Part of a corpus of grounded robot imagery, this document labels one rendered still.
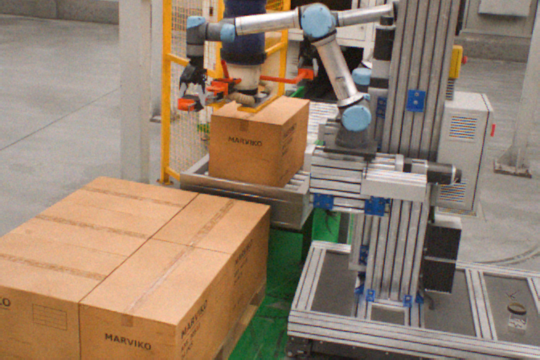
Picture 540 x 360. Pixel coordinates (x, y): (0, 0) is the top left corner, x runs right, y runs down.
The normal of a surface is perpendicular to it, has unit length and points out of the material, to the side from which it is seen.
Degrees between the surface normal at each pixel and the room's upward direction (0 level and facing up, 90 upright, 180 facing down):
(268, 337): 0
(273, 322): 0
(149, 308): 0
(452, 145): 90
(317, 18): 83
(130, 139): 90
